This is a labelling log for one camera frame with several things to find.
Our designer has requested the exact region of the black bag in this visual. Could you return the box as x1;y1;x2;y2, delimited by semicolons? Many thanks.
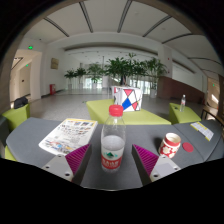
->
13;96;29;110

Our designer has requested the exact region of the small clear water bottle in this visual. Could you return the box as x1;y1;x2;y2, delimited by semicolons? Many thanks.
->
179;94;187;113

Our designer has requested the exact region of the wooden bench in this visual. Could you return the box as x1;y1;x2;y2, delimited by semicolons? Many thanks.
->
200;105;224;126

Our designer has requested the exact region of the red and white mug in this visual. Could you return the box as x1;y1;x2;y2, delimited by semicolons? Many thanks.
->
157;132;183;159

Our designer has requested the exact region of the flat round red coaster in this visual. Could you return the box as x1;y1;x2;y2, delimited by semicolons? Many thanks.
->
181;142;195;153

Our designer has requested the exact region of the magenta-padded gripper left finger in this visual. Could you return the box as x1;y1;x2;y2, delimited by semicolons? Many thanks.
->
41;143;93;186

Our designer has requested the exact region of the white box with coloured triangles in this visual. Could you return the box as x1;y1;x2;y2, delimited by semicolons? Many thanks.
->
113;85;144;113

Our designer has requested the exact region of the clear red-capped water bottle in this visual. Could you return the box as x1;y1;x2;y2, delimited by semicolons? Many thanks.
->
100;104;127;174

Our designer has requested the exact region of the group of potted green plants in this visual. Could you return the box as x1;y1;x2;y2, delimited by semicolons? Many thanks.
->
64;53;169;99

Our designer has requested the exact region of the framed wall picture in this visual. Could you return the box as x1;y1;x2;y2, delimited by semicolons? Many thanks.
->
50;57;60;70

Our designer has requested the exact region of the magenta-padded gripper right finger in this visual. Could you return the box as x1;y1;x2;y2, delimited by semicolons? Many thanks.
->
131;143;182;185

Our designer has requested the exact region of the colourful printed magazine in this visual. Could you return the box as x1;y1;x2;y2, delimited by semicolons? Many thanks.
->
38;117;99;157

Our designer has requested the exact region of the small yellow-green low table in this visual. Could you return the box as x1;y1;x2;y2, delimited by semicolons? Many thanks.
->
168;102;202;125

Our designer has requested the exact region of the large yellow-green low table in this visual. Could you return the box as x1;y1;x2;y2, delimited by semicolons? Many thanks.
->
85;98;172;126

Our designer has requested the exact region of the yellow-green seat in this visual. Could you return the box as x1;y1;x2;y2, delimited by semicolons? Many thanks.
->
1;103;31;133

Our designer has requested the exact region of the yellow and white leaflet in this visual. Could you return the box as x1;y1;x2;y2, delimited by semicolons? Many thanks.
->
190;121;215;142

